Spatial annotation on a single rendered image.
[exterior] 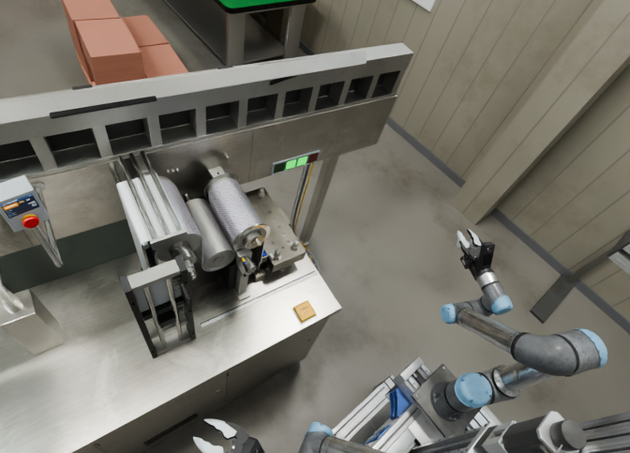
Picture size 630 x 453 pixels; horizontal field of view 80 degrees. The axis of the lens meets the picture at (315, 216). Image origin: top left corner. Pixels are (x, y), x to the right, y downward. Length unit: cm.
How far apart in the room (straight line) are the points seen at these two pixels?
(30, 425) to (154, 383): 36
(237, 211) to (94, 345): 71
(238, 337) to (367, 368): 124
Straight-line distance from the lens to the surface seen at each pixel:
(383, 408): 237
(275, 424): 242
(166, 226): 115
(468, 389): 162
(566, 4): 329
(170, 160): 142
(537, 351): 134
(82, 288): 174
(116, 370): 158
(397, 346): 274
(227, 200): 139
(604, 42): 293
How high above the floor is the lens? 238
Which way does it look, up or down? 51 degrees down
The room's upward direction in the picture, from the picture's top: 19 degrees clockwise
